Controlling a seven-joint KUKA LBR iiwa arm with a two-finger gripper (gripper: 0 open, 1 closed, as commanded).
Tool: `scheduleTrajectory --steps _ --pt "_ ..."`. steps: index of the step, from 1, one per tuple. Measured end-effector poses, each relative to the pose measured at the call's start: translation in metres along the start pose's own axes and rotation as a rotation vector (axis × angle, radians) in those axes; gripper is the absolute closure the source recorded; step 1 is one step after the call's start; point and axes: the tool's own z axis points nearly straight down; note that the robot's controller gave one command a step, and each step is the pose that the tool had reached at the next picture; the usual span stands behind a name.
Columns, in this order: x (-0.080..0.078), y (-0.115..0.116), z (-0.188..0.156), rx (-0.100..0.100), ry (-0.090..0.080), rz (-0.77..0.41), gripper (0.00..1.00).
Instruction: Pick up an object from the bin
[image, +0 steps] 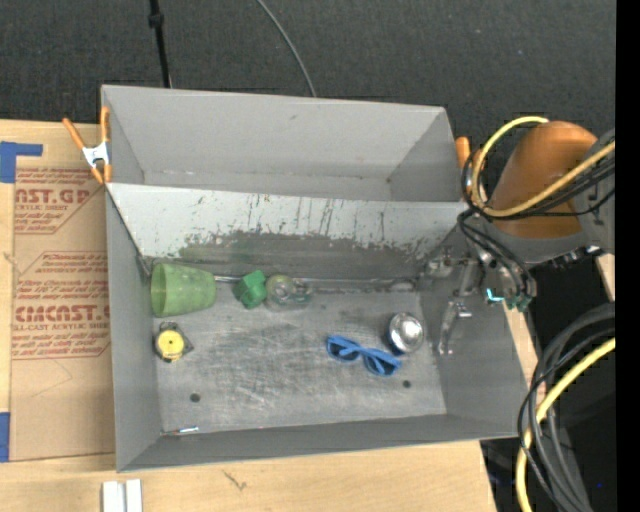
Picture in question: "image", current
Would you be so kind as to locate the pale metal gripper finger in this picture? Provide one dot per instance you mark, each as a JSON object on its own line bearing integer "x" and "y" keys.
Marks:
{"x": 450, "y": 327}
{"x": 442, "y": 265}

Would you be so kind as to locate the blue sunglasses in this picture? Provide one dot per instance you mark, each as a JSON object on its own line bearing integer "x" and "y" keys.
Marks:
{"x": 370, "y": 357}

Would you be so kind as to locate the grey metal bin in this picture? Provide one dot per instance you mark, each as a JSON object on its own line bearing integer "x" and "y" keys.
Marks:
{"x": 300, "y": 380}

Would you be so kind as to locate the clear glass jar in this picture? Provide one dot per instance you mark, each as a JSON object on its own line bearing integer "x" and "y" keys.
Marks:
{"x": 285, "y": 292}

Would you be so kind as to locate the green toy block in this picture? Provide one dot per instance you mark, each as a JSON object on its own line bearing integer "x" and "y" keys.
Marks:
{"x": 251, "y": 289}

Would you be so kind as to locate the green plastic cup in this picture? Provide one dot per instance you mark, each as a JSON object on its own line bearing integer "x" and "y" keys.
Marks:
{"x": 182, "y": 291}

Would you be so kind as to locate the yellow and black tape measure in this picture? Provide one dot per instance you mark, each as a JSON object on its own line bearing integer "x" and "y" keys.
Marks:
{"x": 171, "y": 343}

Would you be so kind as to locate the brown cardboard board red print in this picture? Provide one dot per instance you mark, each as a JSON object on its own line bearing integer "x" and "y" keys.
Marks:
{"x": 60, "y": 390}

